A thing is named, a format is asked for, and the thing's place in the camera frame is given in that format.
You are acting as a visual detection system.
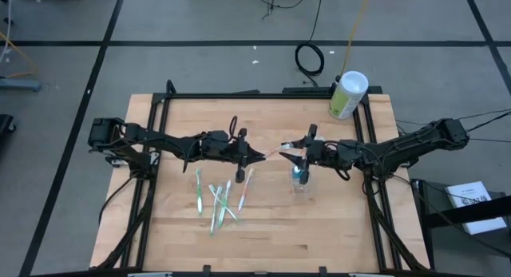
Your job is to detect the green white bagged toothbrush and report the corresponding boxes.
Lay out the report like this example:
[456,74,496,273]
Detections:
[195,168,204,217]
[218,180,232,229]
[209,184,223,237]
[208,184,240,224]

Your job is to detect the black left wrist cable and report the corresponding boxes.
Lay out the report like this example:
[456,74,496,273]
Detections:
[228,115,240,140]

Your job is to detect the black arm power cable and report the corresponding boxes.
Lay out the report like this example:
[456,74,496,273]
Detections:
[97,175,137,227]

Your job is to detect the thin black cable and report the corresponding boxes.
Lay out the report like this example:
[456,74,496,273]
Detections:
[465,110,511,133]
[469,137,511,144]
[252,0,312,21]
[458,108,511,121]

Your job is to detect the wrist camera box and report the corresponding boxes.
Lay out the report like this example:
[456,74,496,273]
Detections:
[337,139,361,155]
[206,129,229,146]

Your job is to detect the white cable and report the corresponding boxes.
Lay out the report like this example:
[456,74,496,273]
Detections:
[0,0,14,65]

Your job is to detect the black aluminium table frame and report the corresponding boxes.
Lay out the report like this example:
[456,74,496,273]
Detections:
[93,79,430,275]

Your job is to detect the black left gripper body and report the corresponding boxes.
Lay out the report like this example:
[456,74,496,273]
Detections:
[201,127,248,184]

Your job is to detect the black side stand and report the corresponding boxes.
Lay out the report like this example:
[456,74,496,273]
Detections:
[410,177,511,270]

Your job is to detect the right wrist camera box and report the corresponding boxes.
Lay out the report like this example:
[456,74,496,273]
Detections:
[337,139,361,155]

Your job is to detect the black chair base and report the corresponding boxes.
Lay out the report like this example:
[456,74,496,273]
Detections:
[0,113,17,141]

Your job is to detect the coiled black cable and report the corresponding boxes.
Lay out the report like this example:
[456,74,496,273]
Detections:
[294,0,326,89]

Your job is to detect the grey flat stand base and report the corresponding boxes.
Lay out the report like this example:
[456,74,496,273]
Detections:
[0,77,42,92]

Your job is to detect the green white wipes canister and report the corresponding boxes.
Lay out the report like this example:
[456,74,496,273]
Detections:
[329,70,370,121]

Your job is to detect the yellow cable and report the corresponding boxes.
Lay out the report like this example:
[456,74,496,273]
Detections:
[340,0,373,77]
[0,31,38,79]

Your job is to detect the white printed booklet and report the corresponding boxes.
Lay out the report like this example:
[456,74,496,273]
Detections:
[444,180,508,235]

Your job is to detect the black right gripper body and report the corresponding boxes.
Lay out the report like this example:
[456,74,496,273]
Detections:
[299,124,339,185]

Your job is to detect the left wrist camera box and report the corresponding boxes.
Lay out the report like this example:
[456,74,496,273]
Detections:
[206,129,229,146]

